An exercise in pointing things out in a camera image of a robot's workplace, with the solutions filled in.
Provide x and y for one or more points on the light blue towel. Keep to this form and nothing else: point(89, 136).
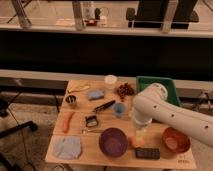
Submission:
point(68, 148)

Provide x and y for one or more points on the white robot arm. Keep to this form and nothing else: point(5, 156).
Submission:
point(151, 103)

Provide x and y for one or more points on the green plastic tray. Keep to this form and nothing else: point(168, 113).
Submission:
point(166, 86)

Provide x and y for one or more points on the white round container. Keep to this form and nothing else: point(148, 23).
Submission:
point(110, 81)

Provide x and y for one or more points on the blue sponge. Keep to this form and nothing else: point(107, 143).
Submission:
point(95, 95)

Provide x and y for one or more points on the bunch of dark grapes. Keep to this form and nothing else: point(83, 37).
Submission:
point(125, 90)

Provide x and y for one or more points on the banana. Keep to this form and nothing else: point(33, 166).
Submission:
point(78, 88)

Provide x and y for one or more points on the small blue cup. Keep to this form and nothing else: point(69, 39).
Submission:
point(119, 109)

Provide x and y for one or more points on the small metal cup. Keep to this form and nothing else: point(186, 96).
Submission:
point(71, 100)

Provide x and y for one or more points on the orange carrot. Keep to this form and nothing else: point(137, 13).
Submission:
point(66, 122)

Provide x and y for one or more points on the purple bowl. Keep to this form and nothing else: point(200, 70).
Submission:
point(113, 142)

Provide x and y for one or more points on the orange ball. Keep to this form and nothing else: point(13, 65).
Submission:
point(133, 141)

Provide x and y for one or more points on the black rectangular remote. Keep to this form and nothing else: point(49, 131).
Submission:
point(147, 153)

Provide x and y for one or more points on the orange-red bowl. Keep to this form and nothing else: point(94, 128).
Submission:
point(176, 141)

